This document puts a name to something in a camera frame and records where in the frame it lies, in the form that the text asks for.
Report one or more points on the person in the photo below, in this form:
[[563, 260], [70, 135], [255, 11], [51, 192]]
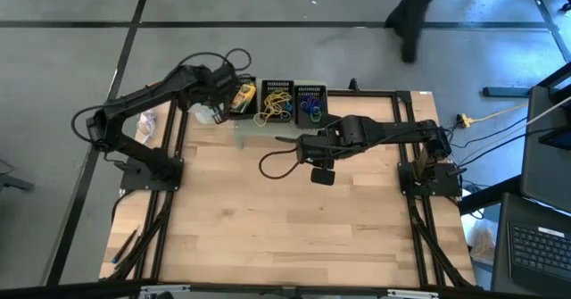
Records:
[[412, 13]]

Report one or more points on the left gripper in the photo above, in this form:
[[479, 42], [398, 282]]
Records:
[[220, 85]]

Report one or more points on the dark pen blue tip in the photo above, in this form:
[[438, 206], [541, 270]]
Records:
[[125, 246]]

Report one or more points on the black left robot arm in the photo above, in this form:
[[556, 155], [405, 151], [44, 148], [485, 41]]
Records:
[[134, 96]]

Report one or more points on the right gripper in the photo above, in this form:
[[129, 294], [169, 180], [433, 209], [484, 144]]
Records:
[[321, 149]]

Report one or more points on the bag of rubber bands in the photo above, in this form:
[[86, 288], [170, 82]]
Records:
[[482, 243]]

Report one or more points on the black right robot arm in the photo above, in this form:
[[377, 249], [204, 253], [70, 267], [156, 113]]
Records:
[[392, 129]]

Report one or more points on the grey stand leg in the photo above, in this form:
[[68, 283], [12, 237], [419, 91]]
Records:
[[15, 183]]

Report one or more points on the green rubber band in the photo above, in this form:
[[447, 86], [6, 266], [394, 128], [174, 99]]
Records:
[[316, 119]]

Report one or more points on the black floor foot bar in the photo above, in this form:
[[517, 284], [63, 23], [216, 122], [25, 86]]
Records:
[[504, 92]]

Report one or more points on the black laptop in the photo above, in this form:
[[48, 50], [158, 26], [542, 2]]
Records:
[[535, 250]]

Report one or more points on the black crossbar silver brackets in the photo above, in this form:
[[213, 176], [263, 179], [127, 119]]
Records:
[[285, 290]]

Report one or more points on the large crayon box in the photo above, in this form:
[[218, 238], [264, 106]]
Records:
[[243, 98]]

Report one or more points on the green perforated metal riser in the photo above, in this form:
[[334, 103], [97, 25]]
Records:
[[254, 131]]

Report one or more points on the black clamp bracket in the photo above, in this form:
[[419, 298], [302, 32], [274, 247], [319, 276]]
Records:
[[353, 85]]

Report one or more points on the black slotted plastic basket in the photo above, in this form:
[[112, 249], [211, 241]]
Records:
[[310, 89], [276, 85], [243, 116]]

